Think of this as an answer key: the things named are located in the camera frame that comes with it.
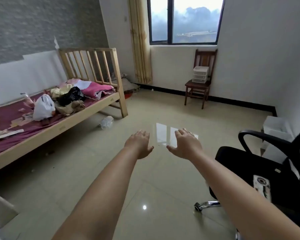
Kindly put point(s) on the brown soft bag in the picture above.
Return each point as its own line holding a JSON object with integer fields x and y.
{"x": 70, "y": 108}

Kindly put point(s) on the person's left thumb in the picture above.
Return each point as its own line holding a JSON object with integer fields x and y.
{"x": 148, "y": 151}

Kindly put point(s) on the yellow curtain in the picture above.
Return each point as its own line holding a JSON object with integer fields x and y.
{"x": 140, "y": 39}

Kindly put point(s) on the white plastic drawer organizer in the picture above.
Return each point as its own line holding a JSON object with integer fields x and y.
{"x": 200, "y": 74}

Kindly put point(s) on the wooden bed frame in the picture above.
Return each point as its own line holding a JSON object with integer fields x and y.
{"x": 65, "y": 127}

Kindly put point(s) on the clear plastic bottle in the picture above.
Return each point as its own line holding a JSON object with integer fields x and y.
{"x": 28, "y": 101}

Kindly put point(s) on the paper scraps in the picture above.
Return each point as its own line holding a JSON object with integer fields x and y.
{"x": 21, "y": 120}

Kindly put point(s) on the person's right hand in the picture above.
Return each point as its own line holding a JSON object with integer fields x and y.
{"x": 187, "y": 147}

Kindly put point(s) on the maroon bed sheet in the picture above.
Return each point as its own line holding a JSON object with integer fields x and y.
{"x": 5, "y": 144}

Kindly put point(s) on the person's right thumb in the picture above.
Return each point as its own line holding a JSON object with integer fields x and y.
{"x": 171, "y": 149}

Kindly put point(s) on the white chair label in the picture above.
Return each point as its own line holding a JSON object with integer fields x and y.
{"x": 262, "y": 186}

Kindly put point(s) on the grey cushion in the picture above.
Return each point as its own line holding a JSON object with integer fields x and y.
{"x": 127, "y": 84}

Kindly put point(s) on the person's left hand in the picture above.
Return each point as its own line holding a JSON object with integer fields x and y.
{"x": 137, "y": 143}

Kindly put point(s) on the pink blanket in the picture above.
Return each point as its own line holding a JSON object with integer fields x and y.
{"x": 97, "y": 89}

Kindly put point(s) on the white furniture corner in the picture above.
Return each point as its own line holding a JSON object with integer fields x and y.
{"x": 1, "y": 209}

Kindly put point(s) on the person's right forearm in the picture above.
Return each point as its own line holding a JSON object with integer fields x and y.
{"x": 240, "y": 202}

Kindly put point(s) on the crumpled clear plastic bag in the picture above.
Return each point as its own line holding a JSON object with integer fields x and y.
{"x": 106, "y": 122}

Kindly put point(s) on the brown wooden chair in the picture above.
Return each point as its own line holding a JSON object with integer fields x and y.
{"x": 200, "y": 88}

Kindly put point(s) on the white plastic bag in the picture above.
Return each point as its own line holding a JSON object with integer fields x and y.
{"x": 43, "y": 108}

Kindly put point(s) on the black office chair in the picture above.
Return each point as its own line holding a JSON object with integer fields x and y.
{"x": 240, "y": 167}

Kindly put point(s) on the black plastic bag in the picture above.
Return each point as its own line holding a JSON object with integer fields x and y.
{"x": 70, "y": 96}

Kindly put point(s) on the dark framed window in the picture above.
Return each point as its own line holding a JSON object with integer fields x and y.
{"x": 170, "y": 19}

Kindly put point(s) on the white plastic bin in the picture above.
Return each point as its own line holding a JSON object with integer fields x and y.
{"x": 275, "y": 127}

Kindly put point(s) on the long white strip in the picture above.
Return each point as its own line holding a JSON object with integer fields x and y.
{"x": 7, "y": 134}

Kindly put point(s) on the pale yellow cloth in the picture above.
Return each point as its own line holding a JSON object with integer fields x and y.
{"x": 57, "y": 91}

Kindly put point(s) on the person's left forearm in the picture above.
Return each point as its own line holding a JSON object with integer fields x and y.
{"x": 102, "y": 197}

